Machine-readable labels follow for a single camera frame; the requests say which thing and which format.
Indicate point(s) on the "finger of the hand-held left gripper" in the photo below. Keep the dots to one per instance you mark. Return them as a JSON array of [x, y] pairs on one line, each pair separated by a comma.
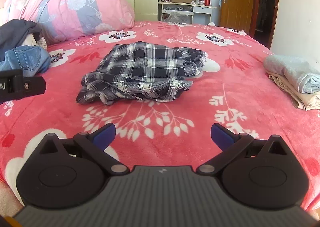
[[35, 86]]

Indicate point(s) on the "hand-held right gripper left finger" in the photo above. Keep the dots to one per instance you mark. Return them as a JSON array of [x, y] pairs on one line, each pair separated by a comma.
[[105, 135]]

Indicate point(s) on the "navy white plaid shirt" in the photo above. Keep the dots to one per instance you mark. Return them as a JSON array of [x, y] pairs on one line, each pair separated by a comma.
[[140, 67]]

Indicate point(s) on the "red floral blanket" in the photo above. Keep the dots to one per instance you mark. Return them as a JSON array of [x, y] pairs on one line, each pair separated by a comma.
[[250, 92]]

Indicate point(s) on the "blue jeans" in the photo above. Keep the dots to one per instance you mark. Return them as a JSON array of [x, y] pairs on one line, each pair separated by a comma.
[[25, 59]]

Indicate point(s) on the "light blue folded towel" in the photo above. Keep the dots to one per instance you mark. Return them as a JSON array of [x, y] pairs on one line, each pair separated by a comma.
[[292, 69]]

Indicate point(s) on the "beige folded cloth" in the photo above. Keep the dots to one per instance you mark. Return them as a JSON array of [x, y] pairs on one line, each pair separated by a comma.
[[307, 99]]

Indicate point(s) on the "cream cloth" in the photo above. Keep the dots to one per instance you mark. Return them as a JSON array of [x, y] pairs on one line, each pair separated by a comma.
[[30, 40]]

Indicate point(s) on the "pink grey floral duvet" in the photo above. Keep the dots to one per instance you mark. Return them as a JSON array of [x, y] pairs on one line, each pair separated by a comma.
[[70, 4]]

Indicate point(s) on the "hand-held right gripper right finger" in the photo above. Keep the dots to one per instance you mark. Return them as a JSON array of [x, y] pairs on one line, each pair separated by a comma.
[[221, 137]]

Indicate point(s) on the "dark navy jacket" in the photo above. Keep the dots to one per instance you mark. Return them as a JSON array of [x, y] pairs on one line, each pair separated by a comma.
[[15, 32]]

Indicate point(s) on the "clear plastic bag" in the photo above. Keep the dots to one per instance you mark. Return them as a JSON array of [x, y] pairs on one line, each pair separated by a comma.
[[177, 18]]

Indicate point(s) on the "blue face mask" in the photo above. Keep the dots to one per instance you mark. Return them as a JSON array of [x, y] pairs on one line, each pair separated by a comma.
[[220, 2]]

